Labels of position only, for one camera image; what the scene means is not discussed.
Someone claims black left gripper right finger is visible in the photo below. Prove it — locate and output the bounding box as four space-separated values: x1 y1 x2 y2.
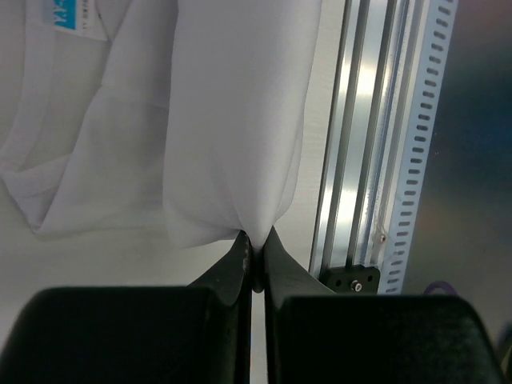
262 231 505 383

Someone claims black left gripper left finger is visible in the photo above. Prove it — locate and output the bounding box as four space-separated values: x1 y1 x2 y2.
1 234 252 383

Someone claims white t shirt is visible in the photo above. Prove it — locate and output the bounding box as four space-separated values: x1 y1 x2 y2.
1 1 322 248

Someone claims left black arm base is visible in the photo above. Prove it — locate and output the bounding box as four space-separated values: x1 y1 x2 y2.
319 266 380 294

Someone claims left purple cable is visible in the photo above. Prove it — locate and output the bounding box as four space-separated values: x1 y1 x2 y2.
422 281 459 296

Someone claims aluminium mounting rail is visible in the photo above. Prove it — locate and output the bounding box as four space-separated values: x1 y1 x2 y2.
309 1 430 278

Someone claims white slotted cable duct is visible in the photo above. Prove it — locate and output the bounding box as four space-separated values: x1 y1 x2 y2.
378 1 458 295

